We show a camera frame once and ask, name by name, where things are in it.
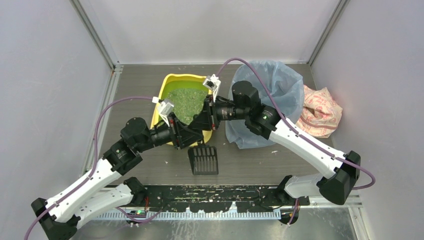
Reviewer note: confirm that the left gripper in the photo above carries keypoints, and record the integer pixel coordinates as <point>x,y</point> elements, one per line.
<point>174,131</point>

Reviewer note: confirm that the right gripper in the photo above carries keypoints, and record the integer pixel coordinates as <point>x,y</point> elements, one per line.
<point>212,111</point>

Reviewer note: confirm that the black litter scoop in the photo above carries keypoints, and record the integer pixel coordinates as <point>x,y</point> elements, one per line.
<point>203,160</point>

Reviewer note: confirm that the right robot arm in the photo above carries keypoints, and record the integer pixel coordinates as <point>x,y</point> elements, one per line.
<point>338,171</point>

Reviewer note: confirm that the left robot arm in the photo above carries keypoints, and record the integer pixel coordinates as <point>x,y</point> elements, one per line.
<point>63,214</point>

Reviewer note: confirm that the green cat litter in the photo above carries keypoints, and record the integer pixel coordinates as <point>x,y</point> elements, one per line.
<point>187,102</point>

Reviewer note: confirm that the blue bag lined bin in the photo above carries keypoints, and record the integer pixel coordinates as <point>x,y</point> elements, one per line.
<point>286,87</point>

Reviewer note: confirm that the pink patterned cloth bag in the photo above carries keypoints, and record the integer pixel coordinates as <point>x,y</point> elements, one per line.
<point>320,115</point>

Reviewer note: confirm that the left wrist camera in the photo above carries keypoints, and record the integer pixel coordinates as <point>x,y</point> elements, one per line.
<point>164,109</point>

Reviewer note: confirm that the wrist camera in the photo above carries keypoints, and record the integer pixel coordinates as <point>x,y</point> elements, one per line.
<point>164,109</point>
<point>212,83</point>

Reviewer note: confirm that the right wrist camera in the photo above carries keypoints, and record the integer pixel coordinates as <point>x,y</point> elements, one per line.
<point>212,83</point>

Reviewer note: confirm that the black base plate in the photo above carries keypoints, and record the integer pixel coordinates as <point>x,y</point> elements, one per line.
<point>213,198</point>

